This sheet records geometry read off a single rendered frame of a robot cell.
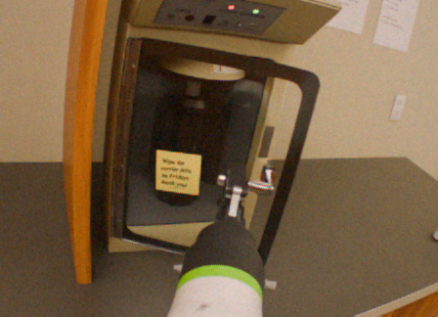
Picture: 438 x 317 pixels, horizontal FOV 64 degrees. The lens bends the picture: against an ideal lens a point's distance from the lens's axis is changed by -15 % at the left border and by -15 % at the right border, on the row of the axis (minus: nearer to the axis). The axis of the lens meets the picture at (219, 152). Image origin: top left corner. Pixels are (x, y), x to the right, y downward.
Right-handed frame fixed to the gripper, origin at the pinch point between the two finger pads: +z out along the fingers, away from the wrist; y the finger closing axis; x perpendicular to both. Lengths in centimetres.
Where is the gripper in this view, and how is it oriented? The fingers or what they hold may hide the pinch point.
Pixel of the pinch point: (234, 181)
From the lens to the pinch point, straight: 64.8
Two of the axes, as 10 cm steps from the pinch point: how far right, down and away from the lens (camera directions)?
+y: 1.8, -8.9, -4.2
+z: 0.9, -4.1, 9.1
